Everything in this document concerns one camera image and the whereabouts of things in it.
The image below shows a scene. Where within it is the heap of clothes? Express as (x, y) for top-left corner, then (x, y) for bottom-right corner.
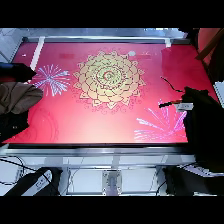
(182, 85), (224, 173)

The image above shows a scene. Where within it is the brown garment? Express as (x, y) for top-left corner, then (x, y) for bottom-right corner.
(0, 81), (45, 116)

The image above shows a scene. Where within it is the black garment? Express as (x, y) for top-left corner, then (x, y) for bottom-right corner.
(0, 111), (31, 144)

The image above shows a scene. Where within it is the black cable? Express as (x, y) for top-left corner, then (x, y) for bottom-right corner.
(160, 76), (185, 94)
(0, 156), (28, 188)

